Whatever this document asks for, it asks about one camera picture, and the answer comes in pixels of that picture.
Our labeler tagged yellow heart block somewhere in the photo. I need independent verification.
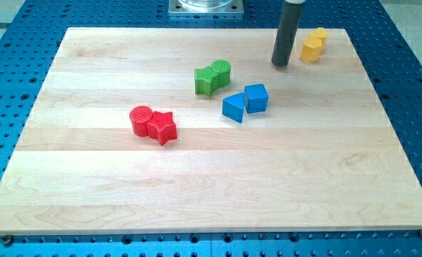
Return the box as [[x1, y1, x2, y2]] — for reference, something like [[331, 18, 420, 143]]
[[309, 27, 328, 53]]

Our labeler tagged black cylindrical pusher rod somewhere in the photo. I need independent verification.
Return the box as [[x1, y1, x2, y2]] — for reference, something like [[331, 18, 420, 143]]
[[271, 0, 306, 67]]

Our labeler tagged blue triangle block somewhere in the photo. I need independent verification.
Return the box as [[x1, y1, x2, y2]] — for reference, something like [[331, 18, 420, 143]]
[[222, 93, 245, 123]]

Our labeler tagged red star block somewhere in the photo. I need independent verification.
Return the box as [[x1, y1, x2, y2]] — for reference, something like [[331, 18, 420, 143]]
[[146, 111, 177, 146]]

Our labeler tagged wooden board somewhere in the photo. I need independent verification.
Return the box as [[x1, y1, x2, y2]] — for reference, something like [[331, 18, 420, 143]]
[[0, 27, 422, 236]]

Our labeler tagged red cylinder block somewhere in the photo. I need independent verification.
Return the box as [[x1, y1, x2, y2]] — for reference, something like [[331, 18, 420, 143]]
[[129, 106, 153, 137]]

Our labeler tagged blue perforated table plate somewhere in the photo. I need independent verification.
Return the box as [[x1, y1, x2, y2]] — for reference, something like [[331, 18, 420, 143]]
[[0, 0, 422, 256]]

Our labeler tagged green cylinder block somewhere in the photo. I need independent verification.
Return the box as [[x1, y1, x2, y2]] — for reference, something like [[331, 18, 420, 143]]
[[211, 59, 231, 87]]

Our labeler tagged yellow hexagon block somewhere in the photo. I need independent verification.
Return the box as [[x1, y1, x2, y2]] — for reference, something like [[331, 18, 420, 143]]
[[300, 36, 323, 62]]

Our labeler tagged green star block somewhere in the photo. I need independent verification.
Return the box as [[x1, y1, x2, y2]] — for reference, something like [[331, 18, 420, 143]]
[[194, 66, 219, 97]]

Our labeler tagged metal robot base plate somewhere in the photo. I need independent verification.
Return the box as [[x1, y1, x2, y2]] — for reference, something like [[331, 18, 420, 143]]
[[169, 0, 244, 16]]

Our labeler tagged blue cube block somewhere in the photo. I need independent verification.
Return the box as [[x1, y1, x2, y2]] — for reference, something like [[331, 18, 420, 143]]
[[244, 84, 269, 114]]

